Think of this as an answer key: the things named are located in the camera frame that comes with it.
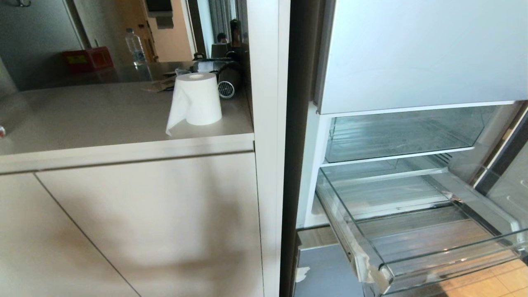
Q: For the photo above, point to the clear plastic fridge drawer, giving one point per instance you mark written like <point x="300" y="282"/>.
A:
<point x="412" y="231"/>

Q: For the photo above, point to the beige cabinet door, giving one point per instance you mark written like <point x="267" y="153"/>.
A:
<point x="45" y="243"/>
<point x="156" y="231"/>

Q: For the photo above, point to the beige kitchen cabinet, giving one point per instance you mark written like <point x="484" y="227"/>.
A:
<point x="132" y="185"/>

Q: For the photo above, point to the red box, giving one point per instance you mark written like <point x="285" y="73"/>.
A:
<point x="88" y="59"/>

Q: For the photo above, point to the black hair dryer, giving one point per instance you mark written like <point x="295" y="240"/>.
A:
<point x="227" y="80"/>

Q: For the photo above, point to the white fridge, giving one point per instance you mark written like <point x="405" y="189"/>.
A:
<point x="371" y="123"/>

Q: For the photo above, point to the white paper towel roll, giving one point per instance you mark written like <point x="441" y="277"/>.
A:
<point x="198" y="101"/>

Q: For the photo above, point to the dark glass bottle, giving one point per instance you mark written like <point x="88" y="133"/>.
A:
<point x="235" y="34"/>

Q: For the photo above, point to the clear plastic water bottle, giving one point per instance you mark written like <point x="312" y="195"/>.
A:
<point x="135" y="47"/>

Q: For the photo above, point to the flat paper packet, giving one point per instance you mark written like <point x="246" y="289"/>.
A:
<point x="159" y="85"/>

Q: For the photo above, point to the glass fridge shelf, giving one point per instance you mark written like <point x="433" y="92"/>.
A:
<point x="402" y="136"/>

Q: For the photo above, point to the fridge door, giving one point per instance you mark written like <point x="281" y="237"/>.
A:
<point x="505" y="165"/>

